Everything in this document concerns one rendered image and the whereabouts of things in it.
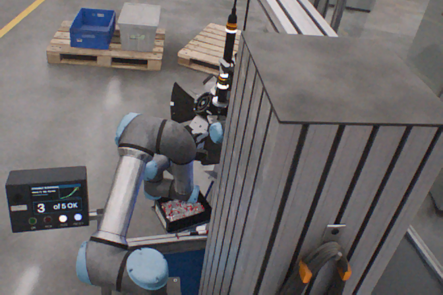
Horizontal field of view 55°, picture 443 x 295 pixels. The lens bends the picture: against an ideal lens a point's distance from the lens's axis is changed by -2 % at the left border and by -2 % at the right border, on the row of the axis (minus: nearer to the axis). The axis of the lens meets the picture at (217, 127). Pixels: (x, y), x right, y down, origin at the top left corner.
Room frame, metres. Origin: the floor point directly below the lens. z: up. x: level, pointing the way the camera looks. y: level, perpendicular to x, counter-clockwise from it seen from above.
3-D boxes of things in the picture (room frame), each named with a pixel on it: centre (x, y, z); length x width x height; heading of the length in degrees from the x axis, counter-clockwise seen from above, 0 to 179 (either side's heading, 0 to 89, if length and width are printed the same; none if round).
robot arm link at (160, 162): (1.26, 0.22, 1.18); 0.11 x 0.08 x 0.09; 146
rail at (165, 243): (1.24, -0.02, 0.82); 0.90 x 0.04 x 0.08; 109
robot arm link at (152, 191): (1.26, 0.20, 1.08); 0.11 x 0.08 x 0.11; 84
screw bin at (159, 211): (1.38, 0.10, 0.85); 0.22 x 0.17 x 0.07; 123
